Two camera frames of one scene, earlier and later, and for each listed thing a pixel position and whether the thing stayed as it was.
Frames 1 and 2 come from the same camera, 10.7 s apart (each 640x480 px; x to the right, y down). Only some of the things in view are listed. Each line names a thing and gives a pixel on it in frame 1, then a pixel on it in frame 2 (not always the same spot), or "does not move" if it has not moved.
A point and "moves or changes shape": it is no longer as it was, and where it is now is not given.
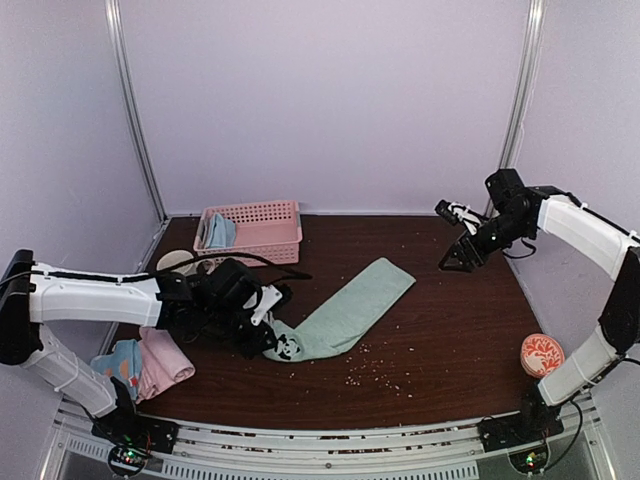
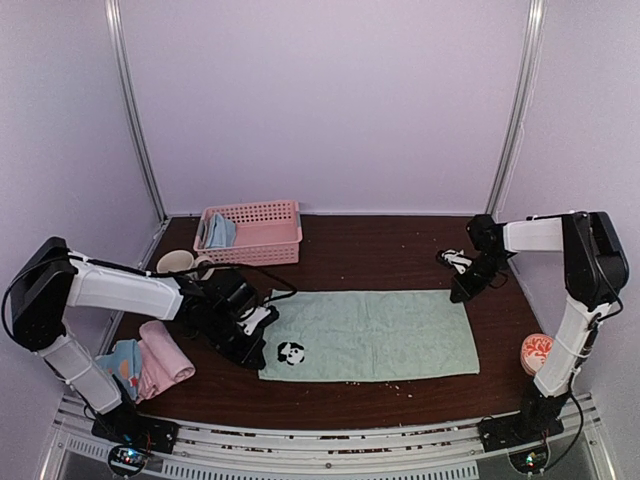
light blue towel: (221, 232) does not move
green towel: (336, 327) moves or changes shape
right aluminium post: (522, 100) does not move
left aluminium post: (128, 103) does not move
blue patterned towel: (124, 364) does not move
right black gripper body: (481, 252) -> (487, 267)
